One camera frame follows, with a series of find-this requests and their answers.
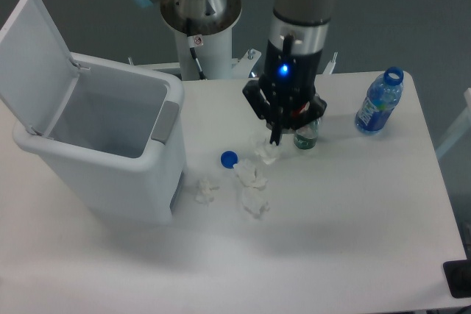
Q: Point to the small white paper ball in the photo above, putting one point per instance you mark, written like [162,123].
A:
[205,189]

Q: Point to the white frame at right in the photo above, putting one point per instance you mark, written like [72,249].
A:
[456,130]

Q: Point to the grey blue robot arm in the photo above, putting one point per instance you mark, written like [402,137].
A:
[306,20]

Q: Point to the black device at edge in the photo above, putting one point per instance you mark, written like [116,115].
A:
[457,273]

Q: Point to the blue plastic drink bottle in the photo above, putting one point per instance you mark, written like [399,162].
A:
[382,96]

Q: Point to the clear green label bottle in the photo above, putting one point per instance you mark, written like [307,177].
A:
[305,138]

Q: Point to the white trash bin lid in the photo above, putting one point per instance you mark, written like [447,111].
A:
[38,72]

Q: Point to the blue bottle cap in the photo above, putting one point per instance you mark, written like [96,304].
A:
[228,159]

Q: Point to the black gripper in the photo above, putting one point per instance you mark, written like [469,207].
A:
[285,94]

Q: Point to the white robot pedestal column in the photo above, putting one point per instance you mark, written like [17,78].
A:
[214,53]

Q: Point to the white trash bin body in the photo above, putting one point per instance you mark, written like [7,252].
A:
[118,142]

